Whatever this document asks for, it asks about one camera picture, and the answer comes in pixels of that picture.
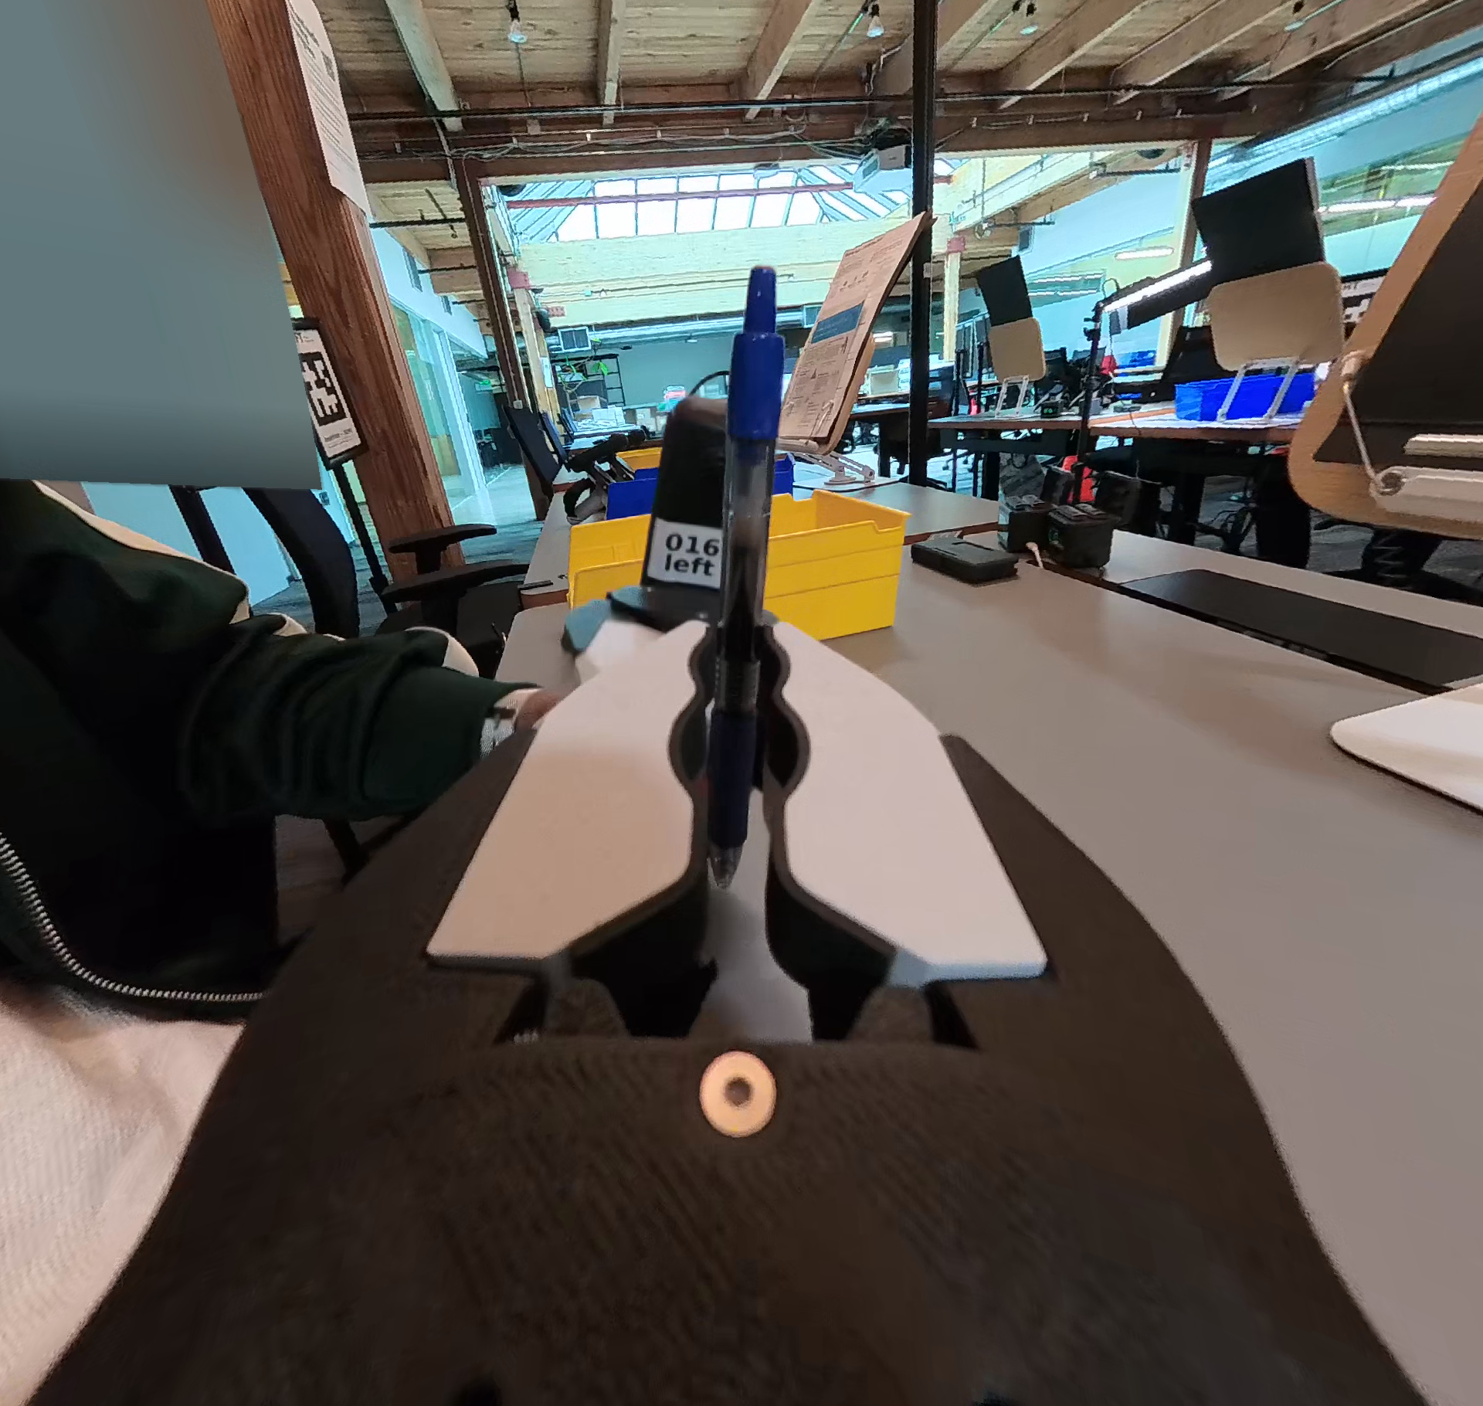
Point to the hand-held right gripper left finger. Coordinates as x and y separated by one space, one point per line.
579 836

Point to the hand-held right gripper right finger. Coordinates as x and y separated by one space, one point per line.
903 836

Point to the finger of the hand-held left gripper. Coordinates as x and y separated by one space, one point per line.
625 652

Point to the blue pen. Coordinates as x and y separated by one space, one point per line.
752 385

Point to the person's left forearm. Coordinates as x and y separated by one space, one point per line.
382 722

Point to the grey desk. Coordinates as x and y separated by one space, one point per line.
1102 792

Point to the wooden top office desk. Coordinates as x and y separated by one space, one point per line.
1193 426

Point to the person's left hand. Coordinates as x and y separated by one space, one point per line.
540 709

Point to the yellow plastic bin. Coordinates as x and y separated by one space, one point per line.
835 573
640 460

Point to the blue plastic bin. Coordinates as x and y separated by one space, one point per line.
1229 399
631 495

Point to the silver wristwatch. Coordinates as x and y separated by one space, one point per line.
497 732

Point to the cardboard sheet on white stand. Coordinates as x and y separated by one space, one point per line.
853 340

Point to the black office chair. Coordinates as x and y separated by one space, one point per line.
446 532

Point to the black flat box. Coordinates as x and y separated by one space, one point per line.
963 561

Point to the black battery charger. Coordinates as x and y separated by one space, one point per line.
1029 528
1082 537

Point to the black pole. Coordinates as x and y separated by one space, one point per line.
923 212

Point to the wooden board stand black panel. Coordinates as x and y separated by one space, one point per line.
1275 322
1019 351

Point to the ceiling projector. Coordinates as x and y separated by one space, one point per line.
887 160

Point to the wooden pillar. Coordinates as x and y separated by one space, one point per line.
337 328

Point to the dark green zip jacket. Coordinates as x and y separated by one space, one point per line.
116 733

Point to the light bar lamp on tripod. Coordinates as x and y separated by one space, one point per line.
1160 291

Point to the white paper notice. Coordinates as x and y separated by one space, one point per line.
325 85

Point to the pale knit shirt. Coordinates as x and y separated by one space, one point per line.
92 1140

